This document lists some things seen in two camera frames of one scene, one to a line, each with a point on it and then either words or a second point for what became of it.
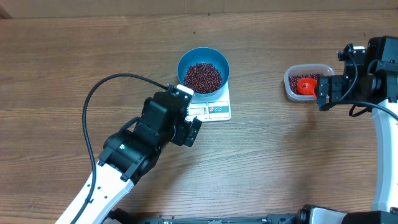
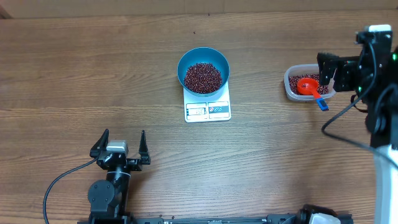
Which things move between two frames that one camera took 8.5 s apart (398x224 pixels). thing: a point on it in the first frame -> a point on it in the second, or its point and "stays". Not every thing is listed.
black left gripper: [185, 127] -> [137, 165]
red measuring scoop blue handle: [307, 86] stays
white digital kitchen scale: [214, 108] stays
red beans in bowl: [203, 78] stays
